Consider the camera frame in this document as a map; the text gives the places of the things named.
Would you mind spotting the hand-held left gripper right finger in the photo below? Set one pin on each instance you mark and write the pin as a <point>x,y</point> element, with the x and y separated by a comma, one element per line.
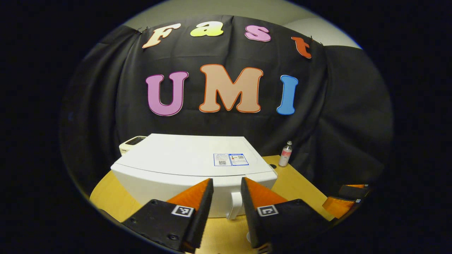
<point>249,218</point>

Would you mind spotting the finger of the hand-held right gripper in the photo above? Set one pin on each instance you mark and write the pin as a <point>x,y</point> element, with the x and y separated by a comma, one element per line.
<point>339,207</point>
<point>355,192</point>

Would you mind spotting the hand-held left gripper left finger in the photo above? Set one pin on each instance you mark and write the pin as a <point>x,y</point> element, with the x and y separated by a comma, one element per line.
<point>203,215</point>

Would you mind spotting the white microwave oven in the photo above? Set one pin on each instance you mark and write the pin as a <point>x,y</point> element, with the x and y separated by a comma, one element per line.
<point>183,155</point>

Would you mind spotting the clear bottle with pink label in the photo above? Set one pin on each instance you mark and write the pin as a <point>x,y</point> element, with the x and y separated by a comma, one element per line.
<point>285,155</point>

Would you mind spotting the black backdrop cloth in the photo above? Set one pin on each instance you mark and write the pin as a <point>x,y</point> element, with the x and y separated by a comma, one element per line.
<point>335,106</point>

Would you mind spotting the white device with dark panel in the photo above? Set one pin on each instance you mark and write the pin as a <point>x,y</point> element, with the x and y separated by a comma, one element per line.
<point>132,143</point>

